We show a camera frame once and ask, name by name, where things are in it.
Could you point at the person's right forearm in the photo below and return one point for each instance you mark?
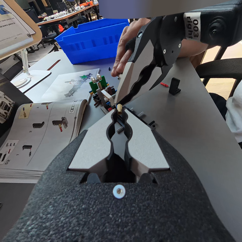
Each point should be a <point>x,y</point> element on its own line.
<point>192,49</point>

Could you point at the long wooden table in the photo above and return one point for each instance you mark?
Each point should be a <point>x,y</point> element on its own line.
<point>75,13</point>

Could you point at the black mesh chair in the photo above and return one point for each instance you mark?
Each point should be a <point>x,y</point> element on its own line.
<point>217,68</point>

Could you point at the dark lego set box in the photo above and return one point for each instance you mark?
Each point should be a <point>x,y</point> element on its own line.
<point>5,107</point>

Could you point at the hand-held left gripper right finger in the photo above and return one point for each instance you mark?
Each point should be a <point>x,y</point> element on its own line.
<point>145,149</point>

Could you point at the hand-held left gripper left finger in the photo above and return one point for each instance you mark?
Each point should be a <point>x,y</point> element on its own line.
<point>90,149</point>

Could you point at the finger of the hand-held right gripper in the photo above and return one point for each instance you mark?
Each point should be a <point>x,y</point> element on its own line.
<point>130,75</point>
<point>154,77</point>

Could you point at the dark red tape strip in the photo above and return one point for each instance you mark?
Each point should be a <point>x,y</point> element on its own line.
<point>53,64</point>

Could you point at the black angled lego beam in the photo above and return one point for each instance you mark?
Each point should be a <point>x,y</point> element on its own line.
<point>174,86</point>

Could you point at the partly built lego truck chassis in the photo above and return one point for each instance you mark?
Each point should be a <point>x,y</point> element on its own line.
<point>97,83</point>

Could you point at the red lego axle pin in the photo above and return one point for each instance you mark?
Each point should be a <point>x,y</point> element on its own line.
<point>164,84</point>

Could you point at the blue plastic bin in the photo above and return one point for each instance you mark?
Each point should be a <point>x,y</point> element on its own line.
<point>85,47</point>

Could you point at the white printed sheet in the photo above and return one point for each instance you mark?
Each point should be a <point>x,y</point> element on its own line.
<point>11,28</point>

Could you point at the dark lego axle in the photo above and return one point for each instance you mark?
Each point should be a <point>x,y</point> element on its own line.
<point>119,130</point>

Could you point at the closed lego instruction booklet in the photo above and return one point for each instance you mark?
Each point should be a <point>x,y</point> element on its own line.
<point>62,88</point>

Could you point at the black office chair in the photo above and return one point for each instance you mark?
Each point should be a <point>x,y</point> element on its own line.
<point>49,39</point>

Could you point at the person's right hand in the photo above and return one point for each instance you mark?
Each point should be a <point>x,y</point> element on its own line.
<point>122,53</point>

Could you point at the open lego instruction booklet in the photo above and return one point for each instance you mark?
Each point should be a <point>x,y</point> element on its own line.
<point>47,136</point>

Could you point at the tan lego connector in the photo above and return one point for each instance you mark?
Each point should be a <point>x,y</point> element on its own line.
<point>119,109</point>

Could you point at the wooden document stand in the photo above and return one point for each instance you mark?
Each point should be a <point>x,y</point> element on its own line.
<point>37,75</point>

